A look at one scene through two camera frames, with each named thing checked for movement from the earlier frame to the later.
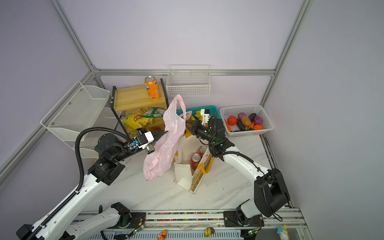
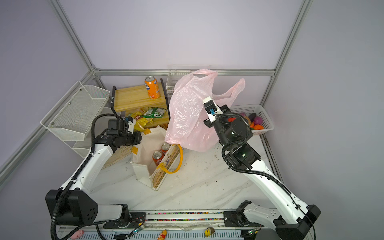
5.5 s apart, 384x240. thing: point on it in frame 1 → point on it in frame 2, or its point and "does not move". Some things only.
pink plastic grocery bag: (161, 158) → (187, 115)
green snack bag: (153, 112) does not move
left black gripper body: (149, 149) → (129, 139)
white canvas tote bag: (187, 146) → (147, 141)
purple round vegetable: (258, 120) does not move
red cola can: (202, 150) → (165, 147)
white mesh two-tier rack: (82, 107) does not move
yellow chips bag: (133, 120) does not move
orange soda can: (151, 84) does not move
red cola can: (195, 159) → (157, 157)
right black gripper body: (202, 132) → (220, 125)
